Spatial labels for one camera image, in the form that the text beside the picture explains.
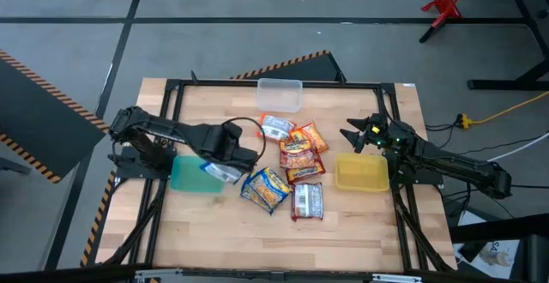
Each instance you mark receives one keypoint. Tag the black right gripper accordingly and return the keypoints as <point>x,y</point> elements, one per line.
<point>379,142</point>

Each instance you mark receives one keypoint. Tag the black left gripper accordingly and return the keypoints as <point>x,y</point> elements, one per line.
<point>242,158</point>

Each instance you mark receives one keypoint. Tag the blue Maruchan noodle pack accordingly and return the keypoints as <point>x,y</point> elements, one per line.
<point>221,172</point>
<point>266,188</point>

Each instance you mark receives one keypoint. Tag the orange Maruchan noodle pack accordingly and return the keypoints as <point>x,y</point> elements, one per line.
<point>276,128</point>
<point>315,137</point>

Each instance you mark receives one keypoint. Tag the red Maruchan noodle pack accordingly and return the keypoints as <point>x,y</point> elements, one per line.
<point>307,200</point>
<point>305,174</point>
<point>298,156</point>

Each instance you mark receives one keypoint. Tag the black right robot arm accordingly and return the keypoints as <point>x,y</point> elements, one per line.
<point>463,165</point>

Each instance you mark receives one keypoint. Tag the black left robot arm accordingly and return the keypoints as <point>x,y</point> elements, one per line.
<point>171,130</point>

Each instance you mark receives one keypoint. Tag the yellow plastic container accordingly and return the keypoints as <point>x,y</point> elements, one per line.
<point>361,172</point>

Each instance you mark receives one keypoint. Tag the teal plastic container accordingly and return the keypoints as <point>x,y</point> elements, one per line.
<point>188,176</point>

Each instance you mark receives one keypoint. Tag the clear plastic container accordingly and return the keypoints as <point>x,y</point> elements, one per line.
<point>279,96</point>

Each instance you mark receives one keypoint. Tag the black hazard striped floor mat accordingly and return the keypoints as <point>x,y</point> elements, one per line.
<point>38,116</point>
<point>309,70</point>

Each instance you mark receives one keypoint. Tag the red metal stand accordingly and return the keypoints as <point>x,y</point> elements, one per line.
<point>446,6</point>

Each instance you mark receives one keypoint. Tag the yellow black hazard tape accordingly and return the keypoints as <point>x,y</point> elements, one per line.
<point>96,223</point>

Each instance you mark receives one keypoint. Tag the white printed poster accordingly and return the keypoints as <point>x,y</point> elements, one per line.
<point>497,253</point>

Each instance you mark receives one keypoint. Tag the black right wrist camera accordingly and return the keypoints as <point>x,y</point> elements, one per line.
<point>375,128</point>

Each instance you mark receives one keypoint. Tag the black aluminium table frame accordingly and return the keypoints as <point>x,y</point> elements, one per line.
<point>214,83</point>

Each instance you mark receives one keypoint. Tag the black frame beam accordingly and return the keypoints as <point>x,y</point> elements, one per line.
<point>274,276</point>

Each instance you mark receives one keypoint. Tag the black desk frame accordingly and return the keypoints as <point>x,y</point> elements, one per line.
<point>532,75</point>

